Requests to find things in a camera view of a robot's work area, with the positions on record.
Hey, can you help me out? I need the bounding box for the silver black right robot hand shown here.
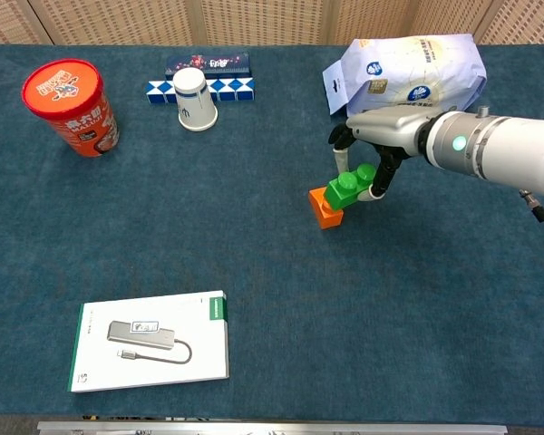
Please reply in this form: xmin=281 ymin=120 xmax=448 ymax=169
xmin=328 ymin=106 xmax=436 ymax=203

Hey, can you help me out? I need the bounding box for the green toy brick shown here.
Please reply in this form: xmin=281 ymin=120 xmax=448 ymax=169
xmin=323 ymin=163 xmax=377 ymax=211

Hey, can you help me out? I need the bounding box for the orange toy brick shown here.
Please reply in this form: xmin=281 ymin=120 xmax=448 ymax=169
xmin=308 ymin=188 xmax=345 ymax=231

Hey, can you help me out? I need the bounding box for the white lilac powder bag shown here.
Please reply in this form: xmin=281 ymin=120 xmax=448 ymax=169
xmin=321 ymin=33 xmax=488 ymax=119

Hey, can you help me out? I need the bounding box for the blue white snake puzzle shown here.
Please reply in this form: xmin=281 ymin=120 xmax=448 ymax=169
xmin=144 ymin=77 xmax=256 ymax=105

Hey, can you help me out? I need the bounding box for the teal felt table cloth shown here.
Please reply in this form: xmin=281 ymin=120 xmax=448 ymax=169
xmin=0 ymin=43 xmax=544 ymax=427

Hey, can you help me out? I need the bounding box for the woven rattan folding screen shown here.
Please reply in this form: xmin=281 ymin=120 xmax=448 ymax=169
xmin=0 ymin=0 xmax=544 ymax=45

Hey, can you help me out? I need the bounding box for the dark blue printed box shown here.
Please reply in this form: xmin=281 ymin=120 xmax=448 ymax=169
xmin=164 ymin=53 xmax=253 ymax=82

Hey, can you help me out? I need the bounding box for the white paper cup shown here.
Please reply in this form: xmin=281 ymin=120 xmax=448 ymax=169
xmin=171 ymin=67 xmax=219 ymax=132

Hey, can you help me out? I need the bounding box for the white USB hub box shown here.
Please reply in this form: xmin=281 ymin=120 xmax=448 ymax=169
xmin=66 ymin=290 xmax=231 ymax=394

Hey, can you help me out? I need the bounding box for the orange red snack canister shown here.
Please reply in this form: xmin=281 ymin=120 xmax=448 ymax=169
xmin=20 ymin=58 xmax=121 ymax=159

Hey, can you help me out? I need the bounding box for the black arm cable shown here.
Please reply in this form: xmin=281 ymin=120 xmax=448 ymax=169
xmin=519 ymin=188 xmax=544 ymax=224

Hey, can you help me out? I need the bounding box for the aluminium profile rail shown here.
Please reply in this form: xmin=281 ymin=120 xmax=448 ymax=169
xmin=36 ymin=420 xmax=509 ymax=435

